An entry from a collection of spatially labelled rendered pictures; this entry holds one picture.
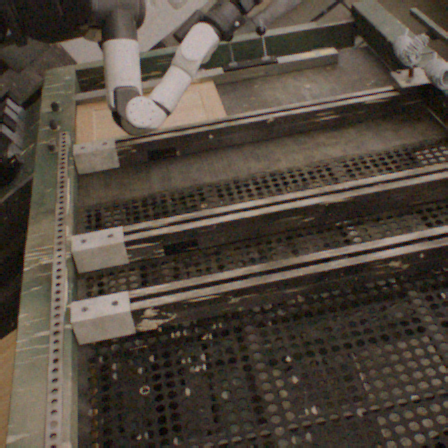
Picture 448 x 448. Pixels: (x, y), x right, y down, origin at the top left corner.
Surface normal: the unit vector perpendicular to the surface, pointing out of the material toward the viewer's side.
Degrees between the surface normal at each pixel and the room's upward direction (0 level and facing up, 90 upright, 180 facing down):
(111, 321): 90
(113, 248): 90
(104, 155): 90
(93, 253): 90
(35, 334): 60
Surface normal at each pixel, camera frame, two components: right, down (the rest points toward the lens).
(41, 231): -0.11, -0.79
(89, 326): 0.18, 0.59
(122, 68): 0.27, -0.04
